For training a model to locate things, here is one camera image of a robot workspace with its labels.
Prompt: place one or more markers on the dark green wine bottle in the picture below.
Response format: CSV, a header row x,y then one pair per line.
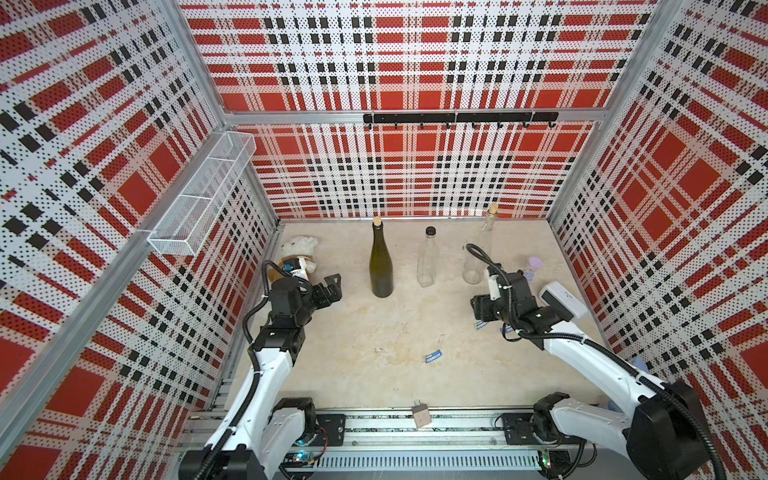
x,y
380,262

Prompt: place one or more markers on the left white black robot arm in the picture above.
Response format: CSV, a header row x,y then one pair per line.
x,y
257,433

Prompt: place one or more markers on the purple sand timer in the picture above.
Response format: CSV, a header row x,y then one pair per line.
x,y
534,264

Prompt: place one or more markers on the white rectangular device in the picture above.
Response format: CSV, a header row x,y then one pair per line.
x,y
567,304

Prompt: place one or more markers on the small beige plug adapter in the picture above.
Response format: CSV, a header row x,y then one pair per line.
x,y
421,416

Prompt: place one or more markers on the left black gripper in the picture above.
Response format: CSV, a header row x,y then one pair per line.
x,y
333,291

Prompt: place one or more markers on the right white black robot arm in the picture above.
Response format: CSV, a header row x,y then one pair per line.
x,y
660,427

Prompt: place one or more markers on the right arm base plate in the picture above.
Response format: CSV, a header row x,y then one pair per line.
x,y
518,430

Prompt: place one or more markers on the black wall hook rail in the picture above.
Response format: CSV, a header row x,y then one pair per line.
x,y
524,118

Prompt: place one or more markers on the blue white wine label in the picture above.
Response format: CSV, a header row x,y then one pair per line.
x,y
432,357

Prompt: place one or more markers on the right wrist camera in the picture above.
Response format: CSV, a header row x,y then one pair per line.
x,y
497,286

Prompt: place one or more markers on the white teddy bear brown shirt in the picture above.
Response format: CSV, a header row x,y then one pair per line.
x,y
297,246

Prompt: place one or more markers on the tall clear corked bottle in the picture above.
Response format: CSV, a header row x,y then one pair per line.
x,y
474,268

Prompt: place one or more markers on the small clear black-capped bottle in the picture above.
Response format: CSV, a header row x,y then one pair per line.
x,y
427,258

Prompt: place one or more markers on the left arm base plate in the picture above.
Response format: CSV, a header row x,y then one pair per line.
x,y
330,431

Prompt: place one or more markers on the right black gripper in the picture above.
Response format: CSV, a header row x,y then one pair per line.
x,y
479,306

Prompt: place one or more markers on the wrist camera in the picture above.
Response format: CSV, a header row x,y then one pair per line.
x,y
497,286
302,267

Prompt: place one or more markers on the white wire mesh basket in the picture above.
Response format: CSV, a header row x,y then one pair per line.
x,y
186,224

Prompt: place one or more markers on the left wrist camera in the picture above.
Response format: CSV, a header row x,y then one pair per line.
x,y
302,267

